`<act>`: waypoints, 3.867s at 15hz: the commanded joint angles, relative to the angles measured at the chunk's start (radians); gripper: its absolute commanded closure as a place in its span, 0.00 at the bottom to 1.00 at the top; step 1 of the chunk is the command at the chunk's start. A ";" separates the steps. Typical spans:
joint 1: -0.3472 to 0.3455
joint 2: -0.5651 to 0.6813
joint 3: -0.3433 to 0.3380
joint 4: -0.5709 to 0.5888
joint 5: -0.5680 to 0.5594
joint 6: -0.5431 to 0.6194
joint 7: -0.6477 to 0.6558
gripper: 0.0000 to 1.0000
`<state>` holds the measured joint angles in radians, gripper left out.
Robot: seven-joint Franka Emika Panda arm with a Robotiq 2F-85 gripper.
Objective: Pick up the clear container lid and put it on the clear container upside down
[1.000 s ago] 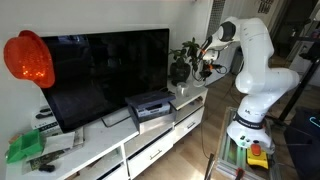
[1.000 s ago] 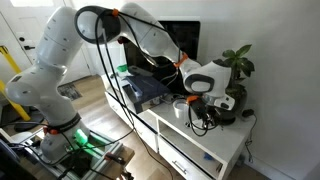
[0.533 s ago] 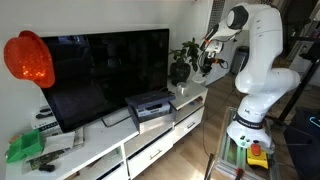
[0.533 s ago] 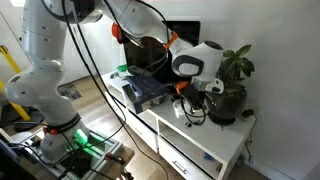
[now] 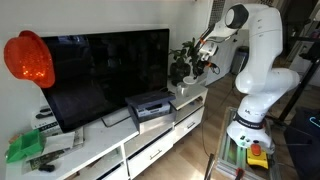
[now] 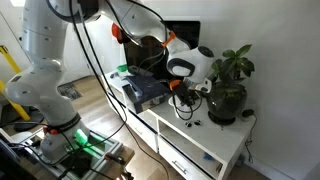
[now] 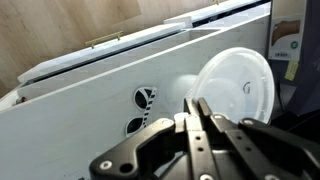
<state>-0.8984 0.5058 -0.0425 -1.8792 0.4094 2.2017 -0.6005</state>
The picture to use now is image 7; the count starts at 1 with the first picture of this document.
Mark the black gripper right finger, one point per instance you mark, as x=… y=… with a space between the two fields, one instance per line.
x=266 y=140

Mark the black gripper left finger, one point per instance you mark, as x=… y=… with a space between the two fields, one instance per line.
x=160 y=133

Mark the clear round container lid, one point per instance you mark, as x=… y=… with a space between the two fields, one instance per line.
x=240 y=76

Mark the black white sunglasses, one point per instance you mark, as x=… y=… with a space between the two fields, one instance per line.
x=141 y=98

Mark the white television stand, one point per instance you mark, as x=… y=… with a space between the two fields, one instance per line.
x=83 y=126

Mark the open dark blue box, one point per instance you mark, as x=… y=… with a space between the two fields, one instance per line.
x=310 y=66

